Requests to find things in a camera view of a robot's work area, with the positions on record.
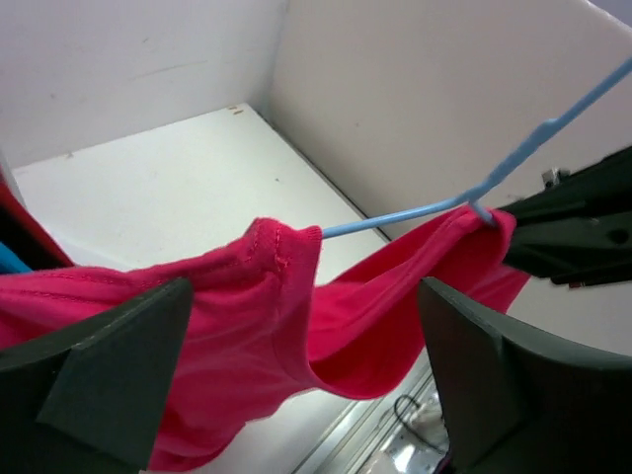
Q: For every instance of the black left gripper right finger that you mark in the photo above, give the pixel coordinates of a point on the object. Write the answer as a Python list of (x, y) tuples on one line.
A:
[(517, 399)]

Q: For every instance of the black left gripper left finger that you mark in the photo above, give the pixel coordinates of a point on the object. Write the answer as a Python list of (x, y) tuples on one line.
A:
[(90, 398)]

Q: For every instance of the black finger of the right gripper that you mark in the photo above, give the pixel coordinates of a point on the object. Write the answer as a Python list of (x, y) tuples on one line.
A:
[(600, 189), (577, 251)]

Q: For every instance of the light blue wire hanger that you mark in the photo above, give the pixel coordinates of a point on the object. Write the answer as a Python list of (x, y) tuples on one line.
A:
[(536, 139)]

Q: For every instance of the magenta t-shirt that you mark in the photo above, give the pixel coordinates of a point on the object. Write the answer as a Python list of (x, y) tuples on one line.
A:
[(262, 330)]

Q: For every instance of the teal t-shirt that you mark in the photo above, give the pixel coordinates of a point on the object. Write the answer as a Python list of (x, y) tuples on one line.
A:
[(10, 263)]

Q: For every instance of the dark red t-shirt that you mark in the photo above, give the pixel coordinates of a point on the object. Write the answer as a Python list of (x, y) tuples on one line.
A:
[(21, 234)]

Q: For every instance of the aluminium rail frame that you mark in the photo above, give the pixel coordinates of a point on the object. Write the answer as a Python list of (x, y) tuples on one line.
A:
[(368, 426)]

